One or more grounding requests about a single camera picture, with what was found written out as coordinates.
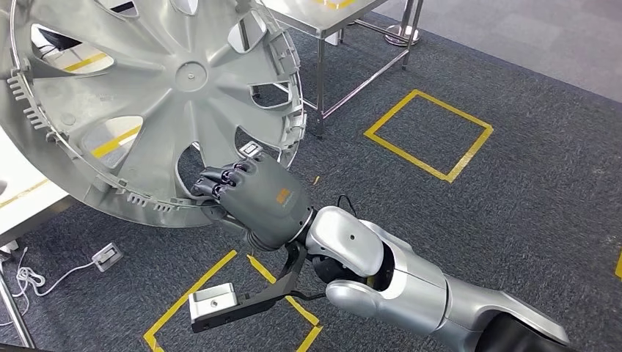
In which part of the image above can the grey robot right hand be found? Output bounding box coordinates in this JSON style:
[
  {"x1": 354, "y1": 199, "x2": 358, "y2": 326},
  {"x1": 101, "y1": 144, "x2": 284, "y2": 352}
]
[{"x1": 190, "y1": 154, "x2": 316, "y2": 252}]

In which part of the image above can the silver wheel hubcap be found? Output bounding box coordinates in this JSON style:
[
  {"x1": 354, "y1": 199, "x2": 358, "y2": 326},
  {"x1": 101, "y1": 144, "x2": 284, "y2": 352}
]
[{"x1": 0, "y1": 0, "x2": 308, "y2": 228}]

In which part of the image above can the chrome stanchion base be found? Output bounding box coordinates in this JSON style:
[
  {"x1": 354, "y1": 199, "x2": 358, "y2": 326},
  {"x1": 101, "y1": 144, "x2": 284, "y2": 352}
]
[{"x1": 385, "y1": 0, "x2": 422, "y2": 48}]

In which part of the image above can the pale wrist camera, black bracket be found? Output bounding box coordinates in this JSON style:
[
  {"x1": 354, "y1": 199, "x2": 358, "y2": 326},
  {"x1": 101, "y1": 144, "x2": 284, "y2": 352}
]
[{"x1": 188, "y1": 243, "x2": 310, "y2": 334}]

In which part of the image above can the silver floor socket with cord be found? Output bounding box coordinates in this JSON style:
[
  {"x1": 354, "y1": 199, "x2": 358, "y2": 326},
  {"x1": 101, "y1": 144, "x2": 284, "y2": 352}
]
[{"x1": 0, "y1": 242, "x2": 124, "y2": 327}]

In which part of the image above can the steel table, single tape frame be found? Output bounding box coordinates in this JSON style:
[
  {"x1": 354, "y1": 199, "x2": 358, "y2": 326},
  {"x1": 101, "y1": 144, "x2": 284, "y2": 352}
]
[{"x1": 257, "y1": 0, "x2": 425, "y2": 140}]

